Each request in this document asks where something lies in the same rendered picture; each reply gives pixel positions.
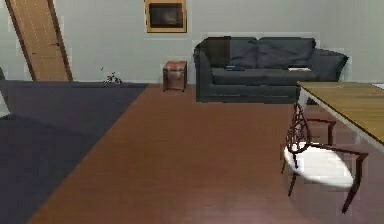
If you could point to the reddish brown side table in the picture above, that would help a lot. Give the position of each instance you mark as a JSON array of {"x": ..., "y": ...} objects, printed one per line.
[{"x": 174, "y": 75}]

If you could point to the dark blue flat object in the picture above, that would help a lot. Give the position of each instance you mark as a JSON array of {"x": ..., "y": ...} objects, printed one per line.
[{"x": 234, "y": 68}]

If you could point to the dark grey sofa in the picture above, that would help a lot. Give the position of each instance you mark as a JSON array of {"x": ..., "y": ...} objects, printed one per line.
[{"x": 260, "y": 73}]

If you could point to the small dark tricycle toy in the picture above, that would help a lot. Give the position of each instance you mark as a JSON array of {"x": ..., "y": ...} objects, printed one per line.
[{"x": 112, "y": 79}]

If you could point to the wood framed dark picture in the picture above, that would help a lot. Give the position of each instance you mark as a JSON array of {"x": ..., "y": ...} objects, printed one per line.
[{"x": 166, "y": 15}]

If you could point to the white flat object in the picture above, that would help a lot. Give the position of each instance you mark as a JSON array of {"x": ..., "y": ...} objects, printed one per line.
[{"x": 299, "y": 69}]

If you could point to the dark wood white seat chair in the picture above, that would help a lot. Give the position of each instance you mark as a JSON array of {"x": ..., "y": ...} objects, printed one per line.
[{"x": 316, "y": 163}]

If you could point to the wooden top dining table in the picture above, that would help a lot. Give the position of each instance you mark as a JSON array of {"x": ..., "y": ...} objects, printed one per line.
[{"x": 356, "y": 103}]

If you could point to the light wooden room door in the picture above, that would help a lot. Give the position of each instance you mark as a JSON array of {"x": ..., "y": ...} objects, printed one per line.
[{"x": 41, "y": 40}]

